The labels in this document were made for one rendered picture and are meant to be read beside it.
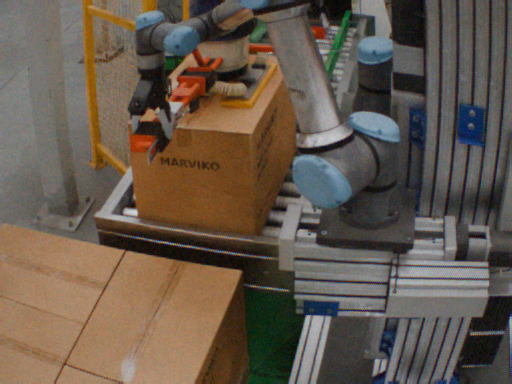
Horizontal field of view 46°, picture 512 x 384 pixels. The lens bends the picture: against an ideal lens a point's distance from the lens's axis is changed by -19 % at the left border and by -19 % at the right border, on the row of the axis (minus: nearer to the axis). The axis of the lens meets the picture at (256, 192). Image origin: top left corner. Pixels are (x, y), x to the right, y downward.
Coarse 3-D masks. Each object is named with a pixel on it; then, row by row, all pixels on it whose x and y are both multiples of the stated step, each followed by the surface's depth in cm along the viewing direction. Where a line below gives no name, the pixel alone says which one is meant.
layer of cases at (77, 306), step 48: (0, 240) 231; (48, 240) 232; (0, 288) 208; (48, 288) 210; (96, 288) 211; (144, 288) 212; (192, 288) 212; (240, 288) 219; (0, 336) 187; (48, 336) 190; (96, 336) 192; (144, 336) 193; (192, 336) 194; (240, 336) 226
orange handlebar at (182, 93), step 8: (256, 48) 229; (264, 48) 228; (272, 48) 227; (216, 64) 217; (176, 88) 201; (184, 88) 200; (192, 88) 201; (200, 88) 204; (176, 96) 198; (184, 96) 202; (192, 96) 199; (184, 104) 194; (152, 120) 186; (136, 144) 177; (144, 144) 176
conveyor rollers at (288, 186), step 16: (336, 32) 396; (352, 32) 397; (320, 48) 371; (336, 64) 351; (336, 80) 336; (288, 176) 264; (288, 192) 257; (128, 208) 247; (272, 208) 251; (272, 224) 243
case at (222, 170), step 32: (192, 64) 252; (288, 96) 250; (128, 128) 216; (192, 128) 210; (224, 128) 209; (256, 128) 211; (288, 128) 256; (160, 160) 219; (192, 160) 216; (224, 160) 213; (256, 160) 216; (288, 160) 263; (160, 192) 226; (192, 192) 222; (224, 192) 219; (256, 192) 221; (192, 224) 229; (224, 224) 226; (256, 224) 226
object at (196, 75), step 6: (198, 66) 210; (186, 72) 210; (192, 72) 210; (198, 72) 209; (204, 72) 209; (210, 72) 207; (180, 78) 205; (186, 78) 204; (192, 78) 204; (198, 78) 203; (204, 78) 203; (210, 78) 206; (180, 84) 206; (192, 84) 205; (204, 84) 204; (210, 84) 207; (204, 90) 205
